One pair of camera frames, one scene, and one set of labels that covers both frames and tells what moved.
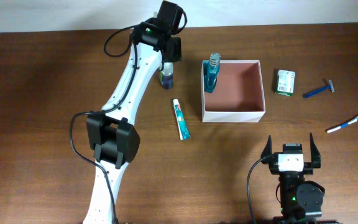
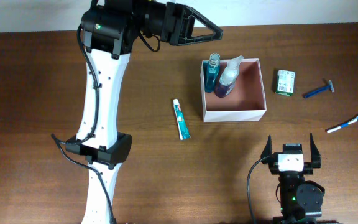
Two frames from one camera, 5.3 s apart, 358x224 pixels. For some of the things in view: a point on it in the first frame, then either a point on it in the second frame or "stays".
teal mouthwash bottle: [211, 70] stays
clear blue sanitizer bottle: [166, 76] → [229, 78]
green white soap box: [284, 83] stays
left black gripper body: [176, 54] → [171, 22]
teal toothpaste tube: [183, 129] stays
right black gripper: [315, 157] stays
